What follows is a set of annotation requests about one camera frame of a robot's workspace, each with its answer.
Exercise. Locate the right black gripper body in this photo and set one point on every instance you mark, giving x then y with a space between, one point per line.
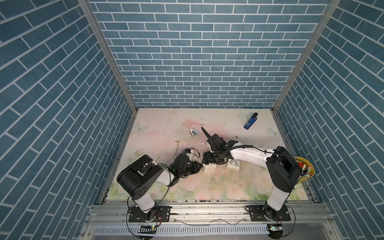
213 158

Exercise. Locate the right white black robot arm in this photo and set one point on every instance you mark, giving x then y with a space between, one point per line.
283 169

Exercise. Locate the white bow gift box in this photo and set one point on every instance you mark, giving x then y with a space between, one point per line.
233 165
210 167

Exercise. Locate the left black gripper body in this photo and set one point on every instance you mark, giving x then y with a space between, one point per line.
192 168

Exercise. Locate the yellow pen cup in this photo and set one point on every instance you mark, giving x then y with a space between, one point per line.
308 170

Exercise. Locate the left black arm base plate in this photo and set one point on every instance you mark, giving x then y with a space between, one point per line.
148 213

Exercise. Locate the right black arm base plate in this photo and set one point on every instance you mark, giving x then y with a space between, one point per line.
268 213

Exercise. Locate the aluminium front rail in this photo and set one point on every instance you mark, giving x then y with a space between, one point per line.
206 214

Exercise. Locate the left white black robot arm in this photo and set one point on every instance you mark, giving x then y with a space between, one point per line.
139 177

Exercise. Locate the blue black stapler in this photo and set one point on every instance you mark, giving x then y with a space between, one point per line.
251 121

